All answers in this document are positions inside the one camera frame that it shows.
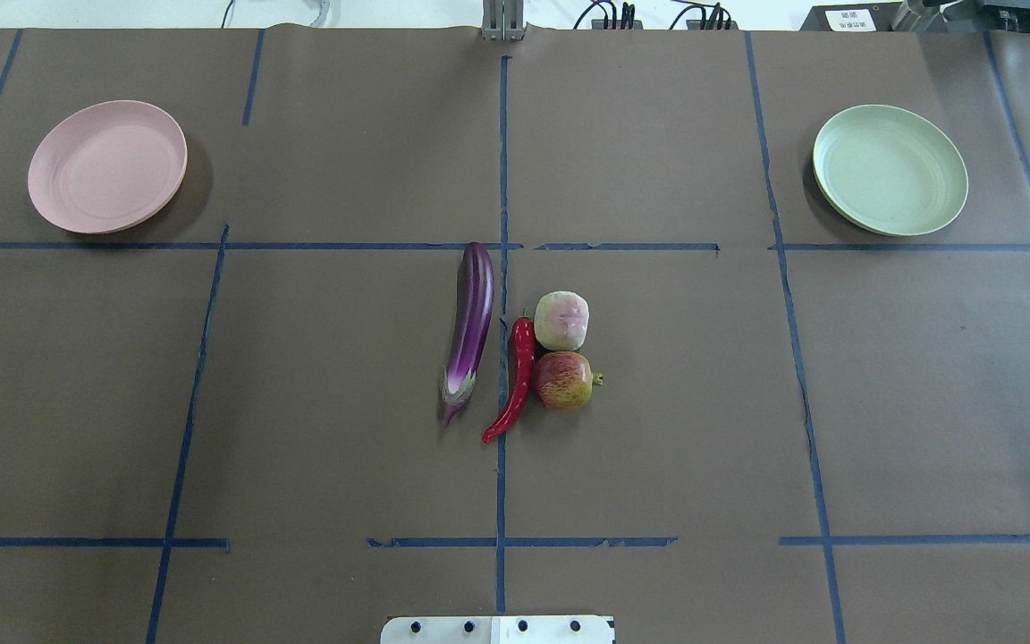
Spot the black power adapter box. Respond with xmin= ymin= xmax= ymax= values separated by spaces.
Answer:
xmin=798 ymin=1 xmax=902 ymax=33

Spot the aluminium frame post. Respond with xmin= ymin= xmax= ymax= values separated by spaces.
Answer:
xmin=481 ymin=0 xmax=527 ymax=42

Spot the pale green pink peach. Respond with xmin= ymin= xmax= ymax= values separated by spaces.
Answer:
xmin=533 ymin=291 xmax=590 ymax=352

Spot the pink plate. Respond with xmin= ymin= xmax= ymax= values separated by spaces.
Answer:
xmin=26 ymin=99 xmax=188 ymax=235

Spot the white metal base plate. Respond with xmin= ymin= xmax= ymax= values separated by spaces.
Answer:
xmin=380 ymin=614 xmax=617 ymax=643

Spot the purple eggplant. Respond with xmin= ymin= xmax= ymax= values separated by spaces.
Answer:
xmin=441 ymin=241 xmax=494 ymax=427

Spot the green plate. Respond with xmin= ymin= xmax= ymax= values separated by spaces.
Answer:
xmin=812 ymin=105 xmax=970 ymax=237

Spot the red chili pepper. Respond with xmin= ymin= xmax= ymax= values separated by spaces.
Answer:
xmin=481 ymin=310 xmax=538 ymax=445

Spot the red pomegranate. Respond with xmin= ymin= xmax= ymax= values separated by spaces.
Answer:
xmin=531 ymin=352 xmax=604 ymax=411

